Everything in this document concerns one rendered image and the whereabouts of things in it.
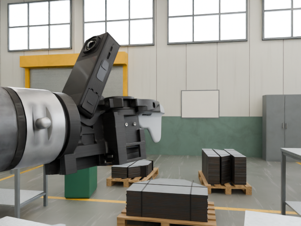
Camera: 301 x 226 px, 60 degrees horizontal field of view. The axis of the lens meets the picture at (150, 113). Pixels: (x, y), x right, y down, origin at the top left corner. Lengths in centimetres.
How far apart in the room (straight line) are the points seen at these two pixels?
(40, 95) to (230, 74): 869
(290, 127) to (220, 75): 258
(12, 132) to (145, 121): 19
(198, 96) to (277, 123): 248
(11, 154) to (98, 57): 14
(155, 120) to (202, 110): 834
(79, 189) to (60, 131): 442
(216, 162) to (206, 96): 415
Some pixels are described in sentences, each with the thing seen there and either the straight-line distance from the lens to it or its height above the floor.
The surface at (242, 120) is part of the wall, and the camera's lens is 886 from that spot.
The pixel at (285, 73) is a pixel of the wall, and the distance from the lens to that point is 922.
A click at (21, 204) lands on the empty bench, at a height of 22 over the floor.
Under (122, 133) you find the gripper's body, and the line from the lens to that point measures 31.
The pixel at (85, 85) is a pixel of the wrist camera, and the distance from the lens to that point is 29.
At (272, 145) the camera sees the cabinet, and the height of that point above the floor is 48.
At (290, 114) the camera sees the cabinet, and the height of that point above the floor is 137.
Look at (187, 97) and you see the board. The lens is 874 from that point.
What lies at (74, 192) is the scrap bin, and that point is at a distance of 470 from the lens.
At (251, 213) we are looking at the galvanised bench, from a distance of 117.
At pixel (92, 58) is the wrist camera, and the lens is 32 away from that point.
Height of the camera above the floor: 145
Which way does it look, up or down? level
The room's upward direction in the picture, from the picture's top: straight up
